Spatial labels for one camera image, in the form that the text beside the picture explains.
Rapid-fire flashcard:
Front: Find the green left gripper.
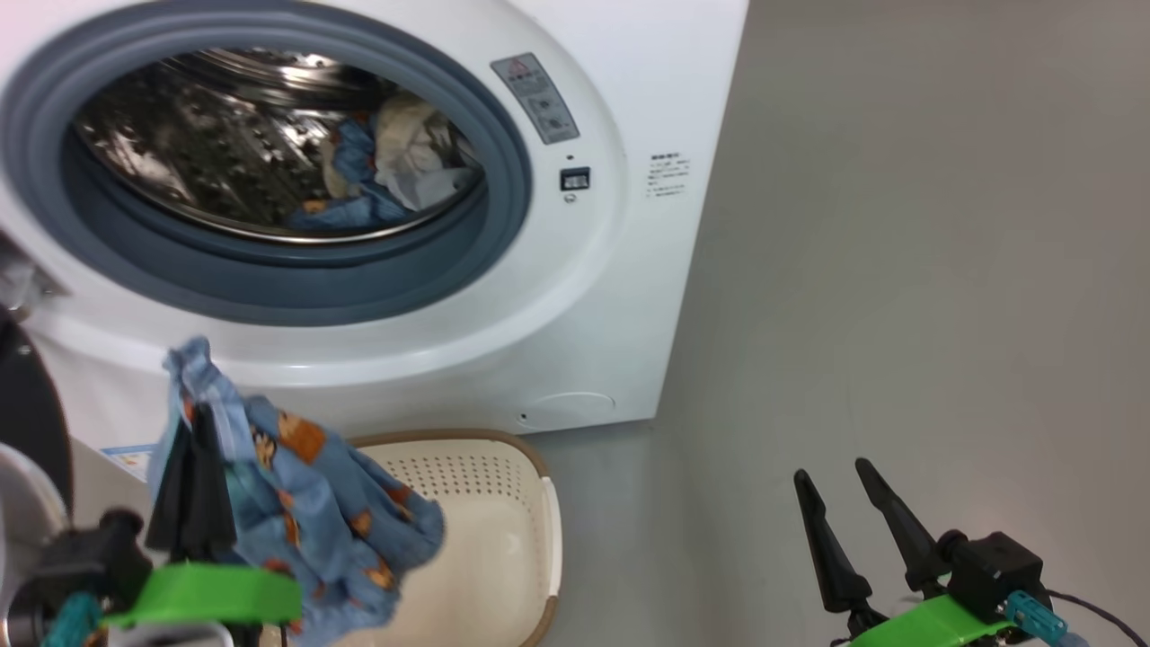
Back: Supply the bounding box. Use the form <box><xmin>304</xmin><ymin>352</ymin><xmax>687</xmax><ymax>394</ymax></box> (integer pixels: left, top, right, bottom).
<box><xmin>102</xmin><ymin>403</ymin><xmax>304</xmax><ymax>628</ymax></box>

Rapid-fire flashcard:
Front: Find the blue cartoon print garment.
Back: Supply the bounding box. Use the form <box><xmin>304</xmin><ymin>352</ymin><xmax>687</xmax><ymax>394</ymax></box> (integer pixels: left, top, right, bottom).
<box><xmin>147</xmin><ymin>336</ymin><xmax>447</xmax><ymax>647</ymax></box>

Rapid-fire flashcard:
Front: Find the black round glass washer door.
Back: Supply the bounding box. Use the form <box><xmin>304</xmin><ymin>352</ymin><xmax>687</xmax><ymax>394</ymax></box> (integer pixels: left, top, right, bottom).
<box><xmin>0</xmin><ymin>306</ymin><xmax>75</xmax><ymax>621</ymax></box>

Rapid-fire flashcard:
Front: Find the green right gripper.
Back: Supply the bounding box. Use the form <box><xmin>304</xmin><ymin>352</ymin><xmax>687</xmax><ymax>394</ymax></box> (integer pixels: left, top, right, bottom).
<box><xmin>792</xmin><ymin>457</ymin><xmax>1018</xmax><ymax>647</ymax></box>

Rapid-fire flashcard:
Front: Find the round drain filter cover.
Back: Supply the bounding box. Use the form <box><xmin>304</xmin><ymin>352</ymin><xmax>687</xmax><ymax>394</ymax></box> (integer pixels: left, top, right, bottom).
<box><xmin>520</xmin><ymin>391</ymin><xmax>617</xmax><ymax>431</ymax></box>

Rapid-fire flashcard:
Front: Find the grey warning sticker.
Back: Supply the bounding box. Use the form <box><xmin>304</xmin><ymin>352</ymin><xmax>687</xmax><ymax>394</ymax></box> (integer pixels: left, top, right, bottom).
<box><xmin>490</xmin><ymin>51</ymin><xmax>581</xmax><ymax>146</ymax></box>

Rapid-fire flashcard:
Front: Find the orange and blue cartoon garment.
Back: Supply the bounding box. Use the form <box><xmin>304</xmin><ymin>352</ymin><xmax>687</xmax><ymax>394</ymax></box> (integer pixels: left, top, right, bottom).
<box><xmin>287</xmin><ymin>90</ymin><xmax>487</xmax><ymax>231</ymax></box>

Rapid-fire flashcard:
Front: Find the perforated steel washer drum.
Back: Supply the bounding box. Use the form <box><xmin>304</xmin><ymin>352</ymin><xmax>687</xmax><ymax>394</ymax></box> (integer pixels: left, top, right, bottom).
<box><xmin>71</xmin><ymin>49</ymin><xmax>487</xmax><ymax>244</ymax></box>

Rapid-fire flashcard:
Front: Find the blue energy label sticker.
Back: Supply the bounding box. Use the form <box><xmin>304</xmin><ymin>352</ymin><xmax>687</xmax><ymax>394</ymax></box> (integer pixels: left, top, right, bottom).
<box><xmin>101</xmin><ymin>442</ymin><xmax>159</xmax><ymax>483</ymax></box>

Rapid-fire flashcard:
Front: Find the white front-load washing machine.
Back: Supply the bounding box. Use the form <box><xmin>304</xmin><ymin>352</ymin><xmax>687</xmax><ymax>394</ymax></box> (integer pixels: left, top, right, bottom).
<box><xmin>0</xmin><ymin>0</ymin><xmax>750</xmax><ymax>455</ymax></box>

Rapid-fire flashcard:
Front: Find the cream perforated laundry basket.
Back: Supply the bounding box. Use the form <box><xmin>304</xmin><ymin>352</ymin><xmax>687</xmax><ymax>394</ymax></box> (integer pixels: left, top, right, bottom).
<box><xmin>341</xmin><ymin>429</ymin><xmax>564</xmax><ymax>647</ymax></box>

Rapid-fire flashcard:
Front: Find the metal door hinge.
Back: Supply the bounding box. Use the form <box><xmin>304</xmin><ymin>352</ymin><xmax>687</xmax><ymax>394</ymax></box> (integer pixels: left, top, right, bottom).
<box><xmin>0</xmin><ymin>232</ymin><xmax>69</xmax><ymax>312</ymax></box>

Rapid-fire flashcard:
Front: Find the black cable with teal plug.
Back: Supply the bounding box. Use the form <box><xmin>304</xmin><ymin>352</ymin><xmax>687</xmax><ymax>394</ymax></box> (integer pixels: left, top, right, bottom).
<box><xmin>1004</xmin><ymin>589</ymin><xmax>1150</xmax><ymax>647</ymax></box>

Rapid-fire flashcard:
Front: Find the grey rubber door gasket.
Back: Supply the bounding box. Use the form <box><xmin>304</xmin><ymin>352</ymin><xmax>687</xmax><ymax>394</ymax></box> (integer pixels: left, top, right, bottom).
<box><xmin>0</xmin><ymin>10</ymin><xmax>534</xmax><ymax>327</ymax></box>

